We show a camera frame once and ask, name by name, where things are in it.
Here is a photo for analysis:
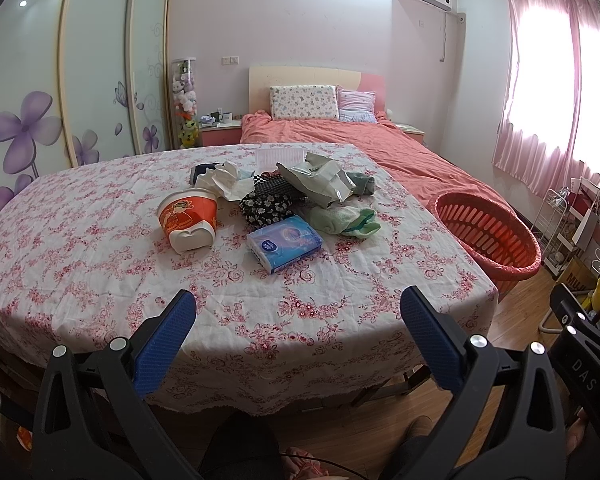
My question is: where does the red paper noodle cup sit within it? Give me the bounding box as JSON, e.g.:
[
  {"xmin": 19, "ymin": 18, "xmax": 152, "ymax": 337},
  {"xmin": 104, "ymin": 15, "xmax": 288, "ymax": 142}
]
[{"xmin": 157, "ymin": 188, "xmax": 218, "ymax": 254}]

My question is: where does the white wire rack shelf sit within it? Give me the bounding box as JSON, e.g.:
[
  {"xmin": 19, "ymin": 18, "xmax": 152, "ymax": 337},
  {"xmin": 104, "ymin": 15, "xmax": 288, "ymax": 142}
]
[{"xmin": 531, "ymin": 188, "xmax": 584, "ymax": 278}]

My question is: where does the plush toy display tube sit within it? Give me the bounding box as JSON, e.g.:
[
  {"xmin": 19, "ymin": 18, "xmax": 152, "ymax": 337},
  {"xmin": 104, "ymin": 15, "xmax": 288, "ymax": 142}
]
[{"xmin": 171, "ymin": 58, "xmax": 200, "ymax": 148}]

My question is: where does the wall power socket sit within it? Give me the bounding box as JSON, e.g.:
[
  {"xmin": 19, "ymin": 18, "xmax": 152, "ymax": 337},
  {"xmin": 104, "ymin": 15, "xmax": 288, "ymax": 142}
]
[{"xmin": 221, "ymin": 55, "xmax": 239, "ymax": 66}]

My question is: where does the blue tissue pack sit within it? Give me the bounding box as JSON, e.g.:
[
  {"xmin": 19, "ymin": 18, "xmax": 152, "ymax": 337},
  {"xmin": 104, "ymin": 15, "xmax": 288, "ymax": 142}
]
[{"xmin": 247, "ymin": 216, "xmax": 323, "ymax": 274}]

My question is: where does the light green sock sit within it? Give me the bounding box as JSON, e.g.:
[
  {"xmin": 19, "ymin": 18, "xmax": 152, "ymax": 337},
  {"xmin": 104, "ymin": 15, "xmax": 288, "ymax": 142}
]
[{"xmin": 306, "ymin": 206, "xmax": 381, "ymax": 240}]

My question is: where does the sliding wardrobe with flowers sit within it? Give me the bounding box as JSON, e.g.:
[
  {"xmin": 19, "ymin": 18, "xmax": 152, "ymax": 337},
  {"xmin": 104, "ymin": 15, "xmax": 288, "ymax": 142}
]
[{"xmin": 0, "ymin": 0, "xmax": 173, "ymax": 211}]

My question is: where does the pink window curtain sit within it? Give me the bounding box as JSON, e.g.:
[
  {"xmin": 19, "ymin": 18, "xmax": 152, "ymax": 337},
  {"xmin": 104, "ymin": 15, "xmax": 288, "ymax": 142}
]
[{"xmin": 493, "ymin": 0, "xmax": 600, "ymax": 196}]

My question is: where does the grey-green fuzzy sock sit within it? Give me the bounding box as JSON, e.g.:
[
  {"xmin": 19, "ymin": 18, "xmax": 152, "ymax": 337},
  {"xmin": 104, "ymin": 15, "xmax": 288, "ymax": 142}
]
[{"xmin": 347, "ymin": 172, "xmax": 376, "ymax": 196}]

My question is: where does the beige and pink headboard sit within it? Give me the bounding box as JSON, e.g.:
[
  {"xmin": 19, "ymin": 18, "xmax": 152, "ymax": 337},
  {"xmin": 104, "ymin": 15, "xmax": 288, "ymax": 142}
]
[{"xmin": 248, "ymin": 65, "xmax": 386, "ymax": 113}]

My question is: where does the floral pink tablecloth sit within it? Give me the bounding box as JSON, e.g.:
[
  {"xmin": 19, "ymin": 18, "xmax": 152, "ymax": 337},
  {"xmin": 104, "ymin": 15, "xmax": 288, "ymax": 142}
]
[{"xmin": 0, "ymin": 144, "xmax": 498, "ymax": 415}]

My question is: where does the white tissue paper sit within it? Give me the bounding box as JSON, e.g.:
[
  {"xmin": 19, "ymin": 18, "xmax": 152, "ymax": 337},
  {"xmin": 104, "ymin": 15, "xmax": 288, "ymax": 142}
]
[{"xmin": 193, "ymin": 162, "xmax": 254, "ymax": 203}]

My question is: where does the pink striped pillow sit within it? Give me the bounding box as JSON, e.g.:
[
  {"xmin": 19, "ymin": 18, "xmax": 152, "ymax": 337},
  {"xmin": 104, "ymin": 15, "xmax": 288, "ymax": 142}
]
[{"xmin": 337, "ymin": 87, "xmax": 377, "ymax": 124}]

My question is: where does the right nightstand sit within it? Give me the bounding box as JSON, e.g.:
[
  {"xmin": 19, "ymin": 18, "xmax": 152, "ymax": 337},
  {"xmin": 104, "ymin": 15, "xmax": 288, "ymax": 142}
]
[{"xmin": 396, "ymin": 124, "xmax": 425, "ymax": 145}]

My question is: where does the navy and blue sock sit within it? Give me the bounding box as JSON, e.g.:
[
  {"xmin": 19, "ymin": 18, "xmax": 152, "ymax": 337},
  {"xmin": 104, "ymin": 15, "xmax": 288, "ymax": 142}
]
[{"xmin": 189, "ymin": 162, "xmax": 218, "ymax": 186}]

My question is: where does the coral bed duvet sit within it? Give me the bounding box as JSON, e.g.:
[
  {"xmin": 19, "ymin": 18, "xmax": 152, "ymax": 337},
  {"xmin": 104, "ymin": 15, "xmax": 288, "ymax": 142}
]
[{"xmin": 240, "ymin": 110, "xmax": 513, "ymax": 211}]

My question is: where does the black floral scrunchie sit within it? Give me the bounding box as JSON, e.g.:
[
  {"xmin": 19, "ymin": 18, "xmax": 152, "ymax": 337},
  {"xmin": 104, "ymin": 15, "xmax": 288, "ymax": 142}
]
[{"xmin": 239, "ymin": 174, "xmax": 298, "ymax": 229}]

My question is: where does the clear plastic bag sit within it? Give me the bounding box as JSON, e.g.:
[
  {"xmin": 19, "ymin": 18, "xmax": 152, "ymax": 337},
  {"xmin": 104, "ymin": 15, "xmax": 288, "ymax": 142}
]
[{"xmin": 256, "ymin": 145, "xmax": 306, "ymax": 174}]

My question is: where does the pink left nightstand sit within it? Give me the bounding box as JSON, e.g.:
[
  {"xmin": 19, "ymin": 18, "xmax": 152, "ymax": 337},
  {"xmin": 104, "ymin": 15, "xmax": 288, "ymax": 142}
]
[{"xmin": 200, "ymin": 120, "xmax": 242, "ymax": 148}]

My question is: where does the orange plastic laundry basket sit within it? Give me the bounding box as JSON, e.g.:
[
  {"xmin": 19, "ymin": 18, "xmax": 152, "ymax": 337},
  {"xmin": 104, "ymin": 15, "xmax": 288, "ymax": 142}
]
[{"xmin": 428, "ymin": 191, "xmax": 542, "ymax": 301}]

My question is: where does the floral white pillow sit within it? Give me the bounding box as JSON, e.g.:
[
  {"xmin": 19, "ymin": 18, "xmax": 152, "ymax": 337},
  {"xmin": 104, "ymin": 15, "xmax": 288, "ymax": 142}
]
[{"xmin": 270, "ymin": 84, "xmax": 339, "ymax": 120}]

